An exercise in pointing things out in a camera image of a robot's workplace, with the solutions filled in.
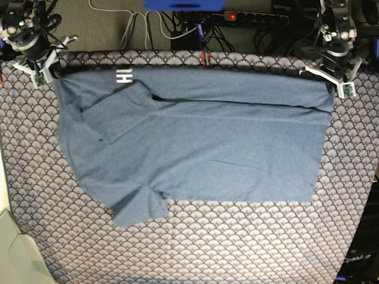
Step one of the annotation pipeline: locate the blue T-shirt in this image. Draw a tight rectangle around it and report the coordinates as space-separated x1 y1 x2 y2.
52 68 333 227

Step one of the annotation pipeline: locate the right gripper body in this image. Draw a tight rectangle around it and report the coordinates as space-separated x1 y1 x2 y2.
17 37 58 63

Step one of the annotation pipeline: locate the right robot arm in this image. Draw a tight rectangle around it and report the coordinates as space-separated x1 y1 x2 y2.
1 1 67 71

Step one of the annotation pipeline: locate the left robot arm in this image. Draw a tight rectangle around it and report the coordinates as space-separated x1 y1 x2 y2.
316 1 357 82

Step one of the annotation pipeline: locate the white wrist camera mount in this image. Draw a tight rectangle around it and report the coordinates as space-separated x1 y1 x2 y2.
12 35 78 89
299 57 367 99

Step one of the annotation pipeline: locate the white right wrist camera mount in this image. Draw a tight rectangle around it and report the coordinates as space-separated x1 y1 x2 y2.
12 35 78 89

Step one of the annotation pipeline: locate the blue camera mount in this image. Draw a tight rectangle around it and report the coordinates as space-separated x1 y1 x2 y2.
143 0 226 11

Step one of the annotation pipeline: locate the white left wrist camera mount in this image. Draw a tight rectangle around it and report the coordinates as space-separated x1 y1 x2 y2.
299 57 367 99

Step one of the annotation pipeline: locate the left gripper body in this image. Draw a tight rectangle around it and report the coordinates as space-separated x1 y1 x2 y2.
316 50 360 80

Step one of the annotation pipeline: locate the black power strip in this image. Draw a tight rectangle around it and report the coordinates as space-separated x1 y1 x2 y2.
223 11 290 25

